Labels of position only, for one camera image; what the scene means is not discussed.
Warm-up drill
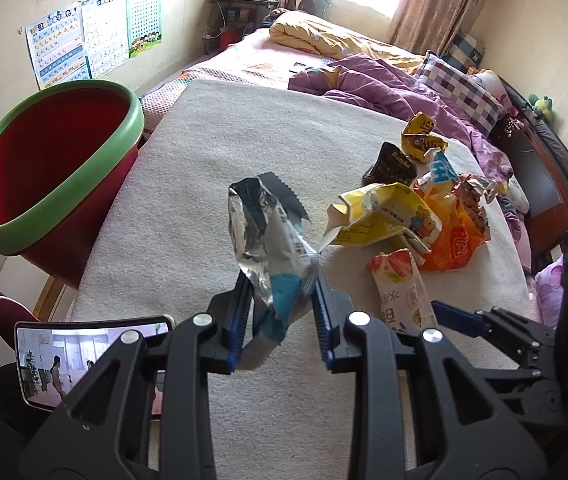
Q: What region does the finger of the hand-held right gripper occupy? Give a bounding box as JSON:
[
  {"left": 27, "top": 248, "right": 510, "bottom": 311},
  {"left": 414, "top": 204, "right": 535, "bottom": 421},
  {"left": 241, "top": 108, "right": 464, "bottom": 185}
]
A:
[
  {"left": 478, "top": 369, "right": 565, "bottom": 427},
  {"left": 431, "top": 300, "right": 557, "bottom": 377}
]

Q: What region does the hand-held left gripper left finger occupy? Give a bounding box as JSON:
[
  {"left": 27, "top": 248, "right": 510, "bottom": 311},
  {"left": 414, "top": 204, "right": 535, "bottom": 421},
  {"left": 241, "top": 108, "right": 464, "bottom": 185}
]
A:
[{"left": 18, "top": 267, "right": 257, "bottom": 480}]

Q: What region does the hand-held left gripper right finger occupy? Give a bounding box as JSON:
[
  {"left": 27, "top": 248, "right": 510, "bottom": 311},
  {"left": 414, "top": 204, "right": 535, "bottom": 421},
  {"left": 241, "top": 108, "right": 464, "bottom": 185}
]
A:
[{"left": 311, "top": 265, "right": 547, "bottom": 480}]

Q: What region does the orange and blue plastic bag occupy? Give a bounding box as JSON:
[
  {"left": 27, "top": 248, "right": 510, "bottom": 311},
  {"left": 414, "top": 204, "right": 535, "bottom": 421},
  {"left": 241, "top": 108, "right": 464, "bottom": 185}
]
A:
[{"left": 414, "top": 152, "right": 492, "bottom": 272}]

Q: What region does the silver blue snack wrapper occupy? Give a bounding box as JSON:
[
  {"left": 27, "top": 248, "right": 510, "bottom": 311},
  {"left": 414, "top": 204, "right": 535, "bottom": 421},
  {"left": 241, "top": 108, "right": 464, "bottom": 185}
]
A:
[{"left": 228, "top": 172, "right": 322, "bottom": 371}]

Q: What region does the yellow black snack wrapper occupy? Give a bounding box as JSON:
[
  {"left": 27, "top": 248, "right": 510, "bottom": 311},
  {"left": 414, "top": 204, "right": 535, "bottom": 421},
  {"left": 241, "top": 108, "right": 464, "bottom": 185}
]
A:
[{"left": 401, "top": 112, "right": 449, "bottom": 162}]

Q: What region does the red basin with green rim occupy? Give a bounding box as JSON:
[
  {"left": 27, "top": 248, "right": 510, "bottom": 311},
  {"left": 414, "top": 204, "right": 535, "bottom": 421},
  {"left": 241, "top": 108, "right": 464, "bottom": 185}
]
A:
[{"left": 0, "top": 79, "right": 145, "bottom": 291}]

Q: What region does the white strawberry print packet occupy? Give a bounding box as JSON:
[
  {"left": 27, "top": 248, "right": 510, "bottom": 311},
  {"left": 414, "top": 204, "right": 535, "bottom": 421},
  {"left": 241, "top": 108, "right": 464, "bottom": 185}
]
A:
[{"left": 368, "top": 249, "right": 439, "bottom": 333}]

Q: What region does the red silver snack wrapper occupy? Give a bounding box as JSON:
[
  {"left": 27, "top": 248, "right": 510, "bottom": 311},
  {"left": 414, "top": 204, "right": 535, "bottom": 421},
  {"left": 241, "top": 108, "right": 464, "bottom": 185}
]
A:
[{"left": 456, "top": 172, "right": 500, "bottom": 231}]

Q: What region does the yellow bear print packet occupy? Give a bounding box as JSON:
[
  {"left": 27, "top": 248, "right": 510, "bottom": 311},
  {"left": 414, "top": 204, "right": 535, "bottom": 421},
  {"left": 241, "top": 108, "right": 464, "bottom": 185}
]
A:
[{"left": 326, "top": 182, "right": 442, "bottom": 261}]

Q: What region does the dark wooden headboard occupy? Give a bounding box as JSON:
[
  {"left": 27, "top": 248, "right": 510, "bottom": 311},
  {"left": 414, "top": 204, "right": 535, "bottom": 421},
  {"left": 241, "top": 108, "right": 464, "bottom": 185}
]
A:
[{"left": 489, "top": 75, "right": 568, "bottom": 261}]

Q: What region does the smartphone with lit screen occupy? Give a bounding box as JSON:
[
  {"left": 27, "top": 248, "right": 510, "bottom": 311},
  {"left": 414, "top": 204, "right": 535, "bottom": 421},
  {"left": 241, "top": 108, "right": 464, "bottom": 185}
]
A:
[{"left": 14, "top": 314, "right": 175, "bottom": 418}]

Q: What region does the dark brown snack packet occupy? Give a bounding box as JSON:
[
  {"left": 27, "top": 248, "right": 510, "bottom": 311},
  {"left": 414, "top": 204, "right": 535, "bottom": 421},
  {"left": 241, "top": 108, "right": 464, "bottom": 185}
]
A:
[{"left": 362, "top": 141, "right": 419, "bottom": 188}]

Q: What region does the beige mat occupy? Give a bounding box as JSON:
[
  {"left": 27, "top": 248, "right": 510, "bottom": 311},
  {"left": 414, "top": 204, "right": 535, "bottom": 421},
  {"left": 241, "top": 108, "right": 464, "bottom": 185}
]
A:
[{"left": 66, "top": 77, "right": 540, "bottom": 480}]

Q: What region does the green stuffed toy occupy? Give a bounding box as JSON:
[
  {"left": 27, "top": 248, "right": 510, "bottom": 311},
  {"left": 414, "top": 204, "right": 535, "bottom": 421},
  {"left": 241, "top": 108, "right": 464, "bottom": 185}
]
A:
[{"left": 529, "top": 94, "right": 555, "bottom": 121}]

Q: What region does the checked pillow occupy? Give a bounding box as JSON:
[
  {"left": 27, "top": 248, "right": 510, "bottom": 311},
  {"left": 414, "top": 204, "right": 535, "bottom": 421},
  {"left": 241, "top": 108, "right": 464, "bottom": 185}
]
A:
[{"left": 414, "top": 50, "right": 507, "bottom": 133}]

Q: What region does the maroon chair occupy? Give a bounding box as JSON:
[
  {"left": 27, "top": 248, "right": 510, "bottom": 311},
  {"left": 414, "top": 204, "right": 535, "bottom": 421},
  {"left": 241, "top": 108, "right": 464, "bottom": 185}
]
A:
[{"left": 0, "top": 296, "right": 39, "bottom": 346}]

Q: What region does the pink printed pillow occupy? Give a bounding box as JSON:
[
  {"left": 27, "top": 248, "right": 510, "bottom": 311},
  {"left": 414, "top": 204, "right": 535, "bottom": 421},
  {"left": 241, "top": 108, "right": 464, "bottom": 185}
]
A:
[{"left": 469, "top": 67, "right": 520, "bottom": 121}]

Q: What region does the purple quilt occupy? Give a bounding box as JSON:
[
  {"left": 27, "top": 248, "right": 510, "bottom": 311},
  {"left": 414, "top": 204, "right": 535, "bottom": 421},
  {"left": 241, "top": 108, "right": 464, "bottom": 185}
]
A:
[{"left": 288, "top": 55, "right": 535, "bottom": 271}]

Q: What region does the bed with pink sheet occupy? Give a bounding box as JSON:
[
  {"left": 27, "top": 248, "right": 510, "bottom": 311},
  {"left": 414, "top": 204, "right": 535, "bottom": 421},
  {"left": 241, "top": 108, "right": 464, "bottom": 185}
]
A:
[{"left": 141, "top": 25, "right": 535, "bottom": 276}]

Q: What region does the yellow quilt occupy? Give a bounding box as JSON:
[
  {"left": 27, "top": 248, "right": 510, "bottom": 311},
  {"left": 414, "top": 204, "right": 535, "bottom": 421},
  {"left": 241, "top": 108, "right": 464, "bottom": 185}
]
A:
[{"left": 269, "top": 12, "right": 425, "bottom": 68}]

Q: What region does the green bordered wall poster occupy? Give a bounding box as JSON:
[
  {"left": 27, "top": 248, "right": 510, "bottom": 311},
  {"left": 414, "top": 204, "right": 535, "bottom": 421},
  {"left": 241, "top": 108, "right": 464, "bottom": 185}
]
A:
[{"left": 126, "top": 0, "right": 163, "bottom": 58}]

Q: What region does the white chart wall poster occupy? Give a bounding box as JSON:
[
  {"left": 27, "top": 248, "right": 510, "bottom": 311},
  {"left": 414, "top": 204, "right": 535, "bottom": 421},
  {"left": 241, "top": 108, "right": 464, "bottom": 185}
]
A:
[{"left": 81, "top": 0, "right": 130, "bottom": 73}]

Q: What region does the blue bordered wall poster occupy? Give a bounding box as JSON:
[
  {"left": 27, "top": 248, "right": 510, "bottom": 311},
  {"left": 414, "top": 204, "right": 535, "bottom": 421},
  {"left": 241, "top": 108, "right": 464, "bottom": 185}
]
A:
[{"left": 24, "top": 2, "right": 92, "bottom": 91}]

